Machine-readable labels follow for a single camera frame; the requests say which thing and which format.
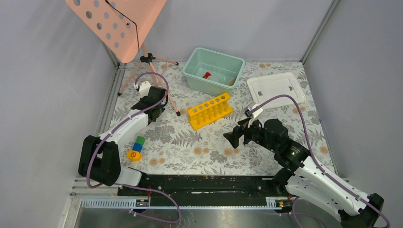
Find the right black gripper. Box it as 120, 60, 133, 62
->
223, 114, 278, 153

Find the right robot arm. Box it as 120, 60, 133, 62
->
223, 119, 384, 228

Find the white plastic bin lid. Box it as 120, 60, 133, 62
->
247, 72, 307, 105

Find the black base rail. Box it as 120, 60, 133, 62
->
117, 174, 289, 208

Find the purple cable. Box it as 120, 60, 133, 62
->
86, 72, 182, 224
251, 95, 391, 228

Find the pink perforated music stand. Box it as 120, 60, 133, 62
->
65, 0, 180, 117

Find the floral patterned table mat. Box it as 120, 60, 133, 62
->
120, 62, 334, 176

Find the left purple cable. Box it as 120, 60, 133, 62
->
86, 72, 182, 224

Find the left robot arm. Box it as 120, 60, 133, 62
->
78, 86, 166, 195

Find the mint green plastic bin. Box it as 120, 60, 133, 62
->
182, 47, 245, 96

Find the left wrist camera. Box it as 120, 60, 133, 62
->
134, 81, 151, 98

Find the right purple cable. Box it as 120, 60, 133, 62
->
251, 95, 391, 228

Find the white wash bottle red cap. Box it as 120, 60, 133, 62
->
202, 72, 217, 81

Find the yellow test tube rack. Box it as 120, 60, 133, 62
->
187, 92, 233, 131

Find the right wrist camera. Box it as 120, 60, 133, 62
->
244, 102, 264, 127

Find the yellow capped bottle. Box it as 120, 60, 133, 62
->
126, 150, 142, 162

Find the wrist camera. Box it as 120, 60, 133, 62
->
244, 102, 264, 127
134, 81, 151, 98

